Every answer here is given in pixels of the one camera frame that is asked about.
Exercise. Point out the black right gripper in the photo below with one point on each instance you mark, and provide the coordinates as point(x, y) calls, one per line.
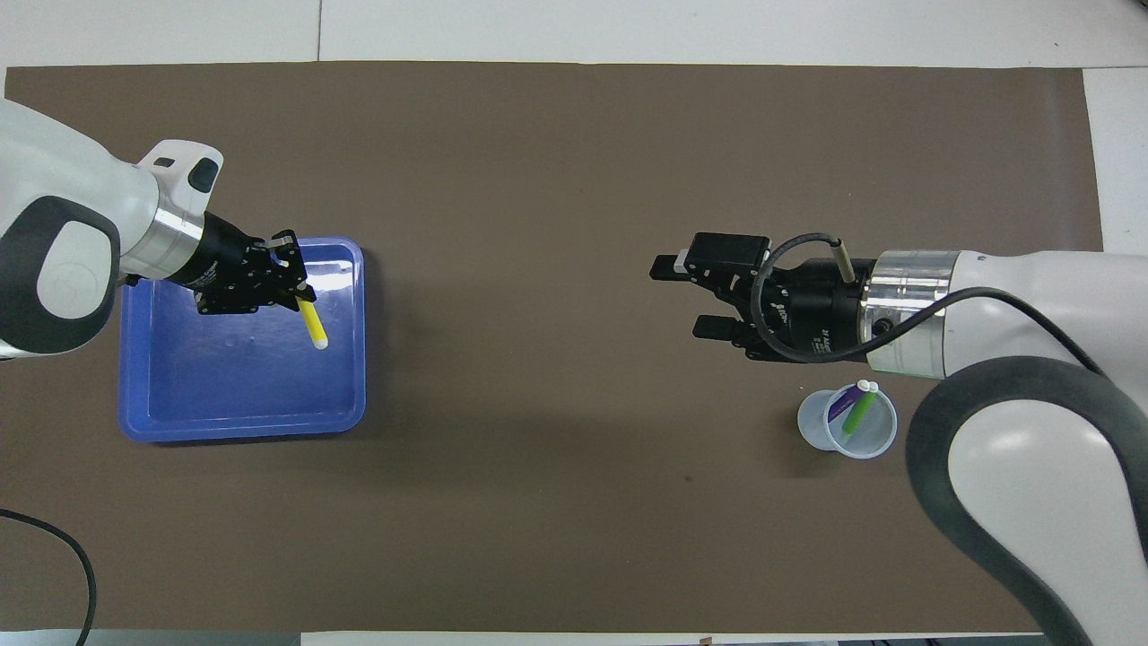
point(807, 309)

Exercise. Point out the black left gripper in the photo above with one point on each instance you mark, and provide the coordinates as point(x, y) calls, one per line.
point(224, 269)

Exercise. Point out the yellow marker pen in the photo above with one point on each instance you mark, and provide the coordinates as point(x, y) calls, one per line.
point(314, 325)

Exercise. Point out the purple marker pen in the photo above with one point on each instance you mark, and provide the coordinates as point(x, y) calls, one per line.
point(841, 405)

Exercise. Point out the green marker pen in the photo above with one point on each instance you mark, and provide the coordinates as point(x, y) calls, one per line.
point(859, 413)

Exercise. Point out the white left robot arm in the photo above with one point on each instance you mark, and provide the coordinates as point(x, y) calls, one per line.
point(63, 242)

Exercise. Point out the blue plastic tray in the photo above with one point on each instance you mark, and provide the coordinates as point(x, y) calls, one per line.
point(242, 386)

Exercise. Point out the translucent plastic cup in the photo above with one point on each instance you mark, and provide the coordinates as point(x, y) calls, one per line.
point(812, 422)

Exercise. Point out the brown table mat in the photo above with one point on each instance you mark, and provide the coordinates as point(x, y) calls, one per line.
point(574, 520)

